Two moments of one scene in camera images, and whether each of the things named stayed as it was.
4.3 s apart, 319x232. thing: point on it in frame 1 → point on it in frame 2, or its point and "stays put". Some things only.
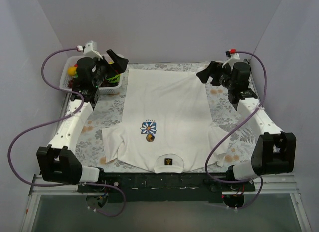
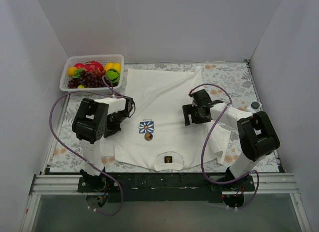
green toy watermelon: [115, 80] stays put
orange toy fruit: [71, 71] stays put
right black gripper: [215, 75] → [188, 113]
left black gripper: [106, 66] → [112, 127]
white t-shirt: [166, 124] stays put
